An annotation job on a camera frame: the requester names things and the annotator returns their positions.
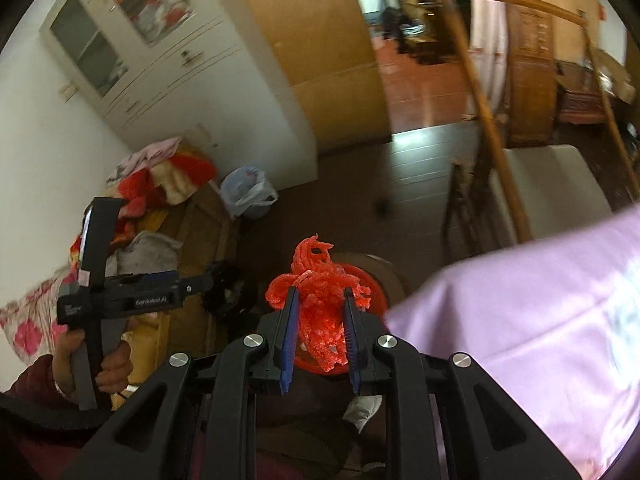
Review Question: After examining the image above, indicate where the red foam fruit net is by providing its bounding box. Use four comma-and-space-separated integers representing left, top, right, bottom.
265, 234, 372, 373

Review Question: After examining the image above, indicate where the grey chair cushion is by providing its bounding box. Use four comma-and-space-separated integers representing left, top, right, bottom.
487, 144, 613, 248

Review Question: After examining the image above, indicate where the bin with white bag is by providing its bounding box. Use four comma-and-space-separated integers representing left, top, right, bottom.
220, 165, 279, 221

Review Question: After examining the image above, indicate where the red floral blanket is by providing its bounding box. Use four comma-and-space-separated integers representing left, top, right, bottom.
70, 152, 218, 261

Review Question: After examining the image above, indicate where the wooden door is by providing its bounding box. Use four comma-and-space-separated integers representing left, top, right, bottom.
222, 0, 393, 156

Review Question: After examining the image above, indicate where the carved wooden cabinet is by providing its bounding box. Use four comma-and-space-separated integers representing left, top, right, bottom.
505, 5, 558, 146

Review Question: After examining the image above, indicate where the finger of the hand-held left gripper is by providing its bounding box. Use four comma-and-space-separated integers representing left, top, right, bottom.
107, 270, 213, 295

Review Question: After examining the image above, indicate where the small wooden chair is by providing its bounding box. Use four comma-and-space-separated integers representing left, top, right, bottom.
442, 157, 493, 256

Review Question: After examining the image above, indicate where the black trash bin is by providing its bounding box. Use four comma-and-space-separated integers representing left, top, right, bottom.
200, 259, 248, 322

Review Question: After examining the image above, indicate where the pink cloth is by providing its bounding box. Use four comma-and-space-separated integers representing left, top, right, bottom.
106, 136, 183, 181

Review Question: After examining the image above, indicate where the round wooden stool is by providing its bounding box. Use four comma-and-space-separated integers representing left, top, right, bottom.
325, 251, 408, 321

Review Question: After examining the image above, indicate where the person's leg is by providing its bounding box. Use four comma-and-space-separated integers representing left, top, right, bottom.
255, 375, 381, 480

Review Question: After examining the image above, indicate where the white sneaker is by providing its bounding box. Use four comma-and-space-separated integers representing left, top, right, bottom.
342, 394, 383, 433

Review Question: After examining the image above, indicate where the red plastic basket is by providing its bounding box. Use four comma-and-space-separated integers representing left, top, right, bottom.
292, 262, 391, 376

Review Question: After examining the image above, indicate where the grey cloth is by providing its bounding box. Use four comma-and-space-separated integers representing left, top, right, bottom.
115, 230, 183, 281

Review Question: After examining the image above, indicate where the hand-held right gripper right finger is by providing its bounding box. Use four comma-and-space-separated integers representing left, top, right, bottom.
342, 292, 581, 480

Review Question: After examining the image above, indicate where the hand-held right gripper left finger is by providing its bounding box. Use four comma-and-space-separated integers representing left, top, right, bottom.
62, 287, 301, 480

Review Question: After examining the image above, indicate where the white pink curtain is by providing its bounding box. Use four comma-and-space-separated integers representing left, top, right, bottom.
467, 0, 521, 116

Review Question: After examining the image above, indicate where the pink floral bedsheet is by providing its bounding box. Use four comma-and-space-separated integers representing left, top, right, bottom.
0, 260, 86, 366

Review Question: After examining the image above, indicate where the purple tablecloth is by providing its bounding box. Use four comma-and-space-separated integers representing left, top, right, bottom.
385, 205, 640, 476

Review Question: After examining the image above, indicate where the dark wooden side table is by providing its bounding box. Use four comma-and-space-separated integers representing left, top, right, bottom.
555, 57, 631, 126

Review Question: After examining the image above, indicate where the tall wooden chair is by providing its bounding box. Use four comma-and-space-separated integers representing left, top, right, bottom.
390, 0, 640, 246

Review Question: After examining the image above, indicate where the white cabinet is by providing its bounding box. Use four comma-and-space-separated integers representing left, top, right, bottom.
40, 0, 318, 183

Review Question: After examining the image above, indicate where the person's left hand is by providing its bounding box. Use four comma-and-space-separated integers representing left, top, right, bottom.
52, 330, 133, 396

